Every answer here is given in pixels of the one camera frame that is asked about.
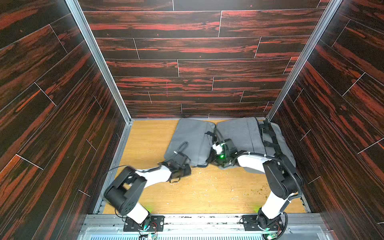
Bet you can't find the grey laptop sleeve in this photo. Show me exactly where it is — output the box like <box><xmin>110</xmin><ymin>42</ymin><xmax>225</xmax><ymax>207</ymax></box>
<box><xmin>216</xmin><ymin>117</ymin><xmax>267</xmax><ymax>174</ymax></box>

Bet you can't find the grey laptop bag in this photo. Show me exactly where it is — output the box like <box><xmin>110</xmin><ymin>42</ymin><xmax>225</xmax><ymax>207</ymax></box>
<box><xmin>164</xmin><ymin>118</ymin><xmax>216</xmax><ymax>168</ymax></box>

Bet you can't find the grey bag with straps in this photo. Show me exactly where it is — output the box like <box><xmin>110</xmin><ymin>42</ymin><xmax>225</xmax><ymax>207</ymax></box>
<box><xmin>258</xmin><ymin>120</ymin><xmax>296</xmax><ymax>170</ymax></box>

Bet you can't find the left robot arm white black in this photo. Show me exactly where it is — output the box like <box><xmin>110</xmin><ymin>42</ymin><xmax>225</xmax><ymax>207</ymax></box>
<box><xmin>104</xmin><ymin>141</ymin><xmax>191</xmax><ymax>230</ymax></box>

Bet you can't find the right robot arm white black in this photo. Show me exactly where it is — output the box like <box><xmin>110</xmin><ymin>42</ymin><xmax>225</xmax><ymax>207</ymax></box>
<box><xmin>208</xmin><ymin>129</ymin><xmax>303</xmax><ymax>231</ymax></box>

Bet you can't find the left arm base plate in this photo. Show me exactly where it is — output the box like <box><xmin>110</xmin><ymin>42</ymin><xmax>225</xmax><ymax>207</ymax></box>
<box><xmin>123</xmin><ymin>214</ymin><xmax>165</xmax><ymax>232</ymax></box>

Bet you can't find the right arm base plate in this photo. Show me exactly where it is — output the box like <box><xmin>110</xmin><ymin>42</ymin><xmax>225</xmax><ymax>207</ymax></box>
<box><xmin>240</xmin><ymin>215</ymin><xmax>285</xmax><ymax>232</ymax></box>

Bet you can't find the front aluminium rail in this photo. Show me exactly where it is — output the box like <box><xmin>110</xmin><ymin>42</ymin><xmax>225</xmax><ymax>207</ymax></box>
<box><xmin>78</xmin><ymin>214</ymin><xmax>336</xmax><ymax>240</ymax></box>

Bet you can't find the left aluminium corner post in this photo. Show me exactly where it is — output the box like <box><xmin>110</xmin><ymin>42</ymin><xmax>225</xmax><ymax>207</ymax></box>
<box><xmin>65</xmin><ymin>0</ymin><xmax>132</xmax><ymax>124</ymax></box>

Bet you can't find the aluminium corner post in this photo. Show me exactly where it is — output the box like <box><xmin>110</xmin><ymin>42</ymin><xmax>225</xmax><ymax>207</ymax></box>
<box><xmin>65</xmin><ymin>0</ymin><xmax>132</xmax><ymax>124</ymax></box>
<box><xmin>266</xmin><ymin>0</ymin><xmax>343</xmax><ymax>121</ymax></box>

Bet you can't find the right aluminium corner post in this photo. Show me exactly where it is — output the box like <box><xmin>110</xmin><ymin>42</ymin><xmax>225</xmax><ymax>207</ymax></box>
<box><xmin>266</xmin><ymin>0</ymin><xmax>343</xmax><ymax>121</ymax></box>

